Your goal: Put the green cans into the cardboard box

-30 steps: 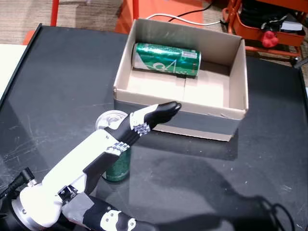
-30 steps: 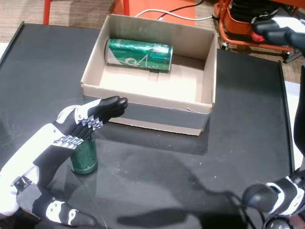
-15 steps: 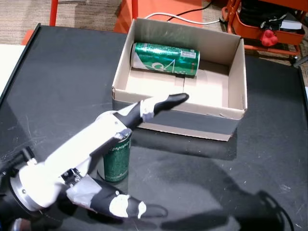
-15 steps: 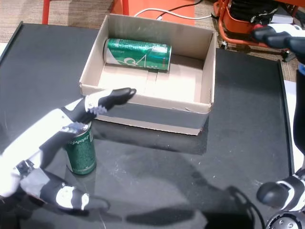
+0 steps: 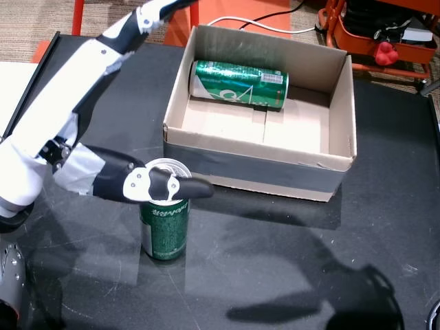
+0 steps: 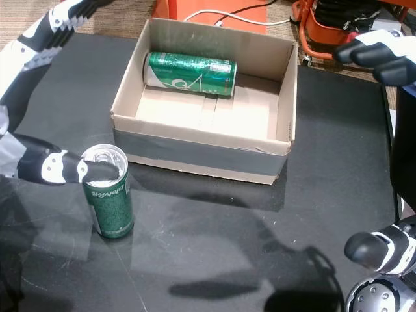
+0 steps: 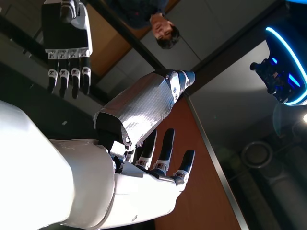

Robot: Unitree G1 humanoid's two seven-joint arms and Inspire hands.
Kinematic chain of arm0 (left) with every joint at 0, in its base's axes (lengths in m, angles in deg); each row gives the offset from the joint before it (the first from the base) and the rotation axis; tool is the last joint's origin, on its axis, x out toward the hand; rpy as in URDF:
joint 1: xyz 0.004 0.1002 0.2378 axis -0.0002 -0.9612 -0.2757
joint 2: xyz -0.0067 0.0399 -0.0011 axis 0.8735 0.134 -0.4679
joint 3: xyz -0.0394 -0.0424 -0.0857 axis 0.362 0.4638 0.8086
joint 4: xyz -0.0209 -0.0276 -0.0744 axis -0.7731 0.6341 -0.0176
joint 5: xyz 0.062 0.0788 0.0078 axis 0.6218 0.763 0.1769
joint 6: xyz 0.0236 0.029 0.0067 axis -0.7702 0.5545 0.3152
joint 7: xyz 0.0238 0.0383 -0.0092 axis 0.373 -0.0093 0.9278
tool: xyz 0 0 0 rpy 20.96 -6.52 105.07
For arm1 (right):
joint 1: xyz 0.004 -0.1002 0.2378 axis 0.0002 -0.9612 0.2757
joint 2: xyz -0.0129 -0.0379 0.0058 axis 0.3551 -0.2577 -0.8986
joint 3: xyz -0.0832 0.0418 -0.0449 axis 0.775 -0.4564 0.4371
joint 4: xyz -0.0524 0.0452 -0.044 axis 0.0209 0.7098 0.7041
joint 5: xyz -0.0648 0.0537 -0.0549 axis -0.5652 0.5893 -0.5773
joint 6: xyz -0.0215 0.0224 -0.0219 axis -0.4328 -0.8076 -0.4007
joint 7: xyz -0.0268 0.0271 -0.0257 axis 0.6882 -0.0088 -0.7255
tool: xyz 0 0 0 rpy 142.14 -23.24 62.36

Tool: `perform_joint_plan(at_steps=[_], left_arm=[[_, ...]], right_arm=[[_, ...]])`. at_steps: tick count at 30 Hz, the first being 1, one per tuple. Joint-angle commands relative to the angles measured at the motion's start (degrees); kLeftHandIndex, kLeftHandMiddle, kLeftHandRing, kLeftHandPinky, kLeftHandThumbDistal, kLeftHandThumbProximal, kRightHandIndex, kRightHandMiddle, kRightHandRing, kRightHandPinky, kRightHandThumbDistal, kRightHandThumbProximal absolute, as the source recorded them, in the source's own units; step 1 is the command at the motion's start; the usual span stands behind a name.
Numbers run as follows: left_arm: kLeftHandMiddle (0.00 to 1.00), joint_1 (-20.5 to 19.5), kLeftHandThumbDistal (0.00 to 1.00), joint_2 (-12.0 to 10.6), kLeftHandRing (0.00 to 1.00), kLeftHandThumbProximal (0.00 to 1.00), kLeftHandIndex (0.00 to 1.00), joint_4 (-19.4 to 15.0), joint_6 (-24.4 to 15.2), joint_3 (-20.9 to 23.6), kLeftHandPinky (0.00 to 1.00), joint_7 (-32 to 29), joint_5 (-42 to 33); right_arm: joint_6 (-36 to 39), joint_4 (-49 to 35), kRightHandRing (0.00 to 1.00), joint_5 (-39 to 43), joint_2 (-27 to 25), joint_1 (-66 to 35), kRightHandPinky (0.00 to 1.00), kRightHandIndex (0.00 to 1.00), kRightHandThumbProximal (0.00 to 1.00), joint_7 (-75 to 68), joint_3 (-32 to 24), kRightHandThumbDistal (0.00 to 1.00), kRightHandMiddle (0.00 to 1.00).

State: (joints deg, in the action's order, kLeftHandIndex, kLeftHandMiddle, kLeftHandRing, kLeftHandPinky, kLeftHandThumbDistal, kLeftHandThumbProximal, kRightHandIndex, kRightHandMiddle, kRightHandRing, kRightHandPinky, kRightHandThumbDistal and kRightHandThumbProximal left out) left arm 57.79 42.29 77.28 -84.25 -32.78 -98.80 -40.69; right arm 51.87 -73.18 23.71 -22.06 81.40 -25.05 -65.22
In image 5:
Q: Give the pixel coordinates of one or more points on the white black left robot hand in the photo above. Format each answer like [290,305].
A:
[62,103]

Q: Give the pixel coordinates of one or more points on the green aluminium drink can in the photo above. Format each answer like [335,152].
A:
[237,82]
[165,230]

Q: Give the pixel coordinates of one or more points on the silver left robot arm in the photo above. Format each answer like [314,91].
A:
[12,275]

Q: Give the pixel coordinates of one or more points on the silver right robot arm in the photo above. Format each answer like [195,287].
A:
[434,319]

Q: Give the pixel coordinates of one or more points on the open cardboard box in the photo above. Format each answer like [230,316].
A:
[261,172]

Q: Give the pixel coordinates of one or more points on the white grey flat box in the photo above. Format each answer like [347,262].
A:
[417,35]

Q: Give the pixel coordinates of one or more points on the red metal leg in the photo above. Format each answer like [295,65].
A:
[78,17]

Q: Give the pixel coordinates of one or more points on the orange metal stand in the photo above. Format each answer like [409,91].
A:
[233,8]

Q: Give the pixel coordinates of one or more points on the orange metal cart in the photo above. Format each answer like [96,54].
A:
[364,44]

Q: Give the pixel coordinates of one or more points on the red rubber toy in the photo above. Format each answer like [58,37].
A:
[386,55]

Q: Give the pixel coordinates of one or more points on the black chair caster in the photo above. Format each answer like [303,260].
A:
[429,88]

